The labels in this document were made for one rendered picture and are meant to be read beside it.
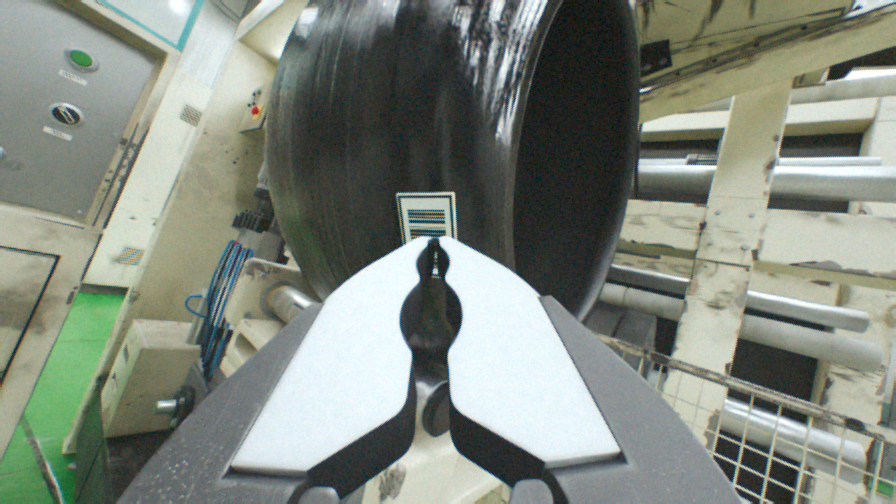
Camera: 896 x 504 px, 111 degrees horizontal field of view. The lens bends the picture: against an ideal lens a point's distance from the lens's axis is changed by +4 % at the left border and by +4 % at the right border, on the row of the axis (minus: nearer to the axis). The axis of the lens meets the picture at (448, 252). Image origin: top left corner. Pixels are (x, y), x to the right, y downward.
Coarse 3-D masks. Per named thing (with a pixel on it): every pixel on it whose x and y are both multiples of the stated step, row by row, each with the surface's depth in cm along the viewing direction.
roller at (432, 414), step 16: (288, 288) 46; (272, 304) 44; (288, 304) 42; (304, 304) 41; (288, 320) 41; (416, 368) 28; (416, 384) 26; (432, 384) 26; (432, 400) 25; (448, 400) 26; (416, 416) 25; (432, 416) 24; (448, 416) 26; (432, 432) 25
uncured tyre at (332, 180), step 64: (320, 0) 28; (384, 0) 20; (448, 0) 19; (512, 0) 20; (576, 0) 44; (320, 64) 24; (384, 64) 20; (448, 64) 19; (512, 64) 21; (576, 64) 54; (640, 64) 47; (320, 128) 24; (384, 128) 20; (448, 128) 20; (512, 128) 22; (576, 128) 62; (320, 192) 25; (384, 192) 21; (448, 192) 20; (512, 192) 23; (576, 192) 65; (320, 256) 29; (384, 256) 23; (512, 256) 25; (576, 256) 63
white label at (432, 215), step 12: (408, 204) 20; (420, 204) 20; (432, 204) 19; (444, 204) 19; (408, 216) 20; (420, 216) 20; (432, 216) 20; (444, 216) 20; (408, 228) 21; (420, 228) 20; (432, 228) 20; (444, 228) 20; (408, 240) 21; (456, 240) 20; (432, 276) 21
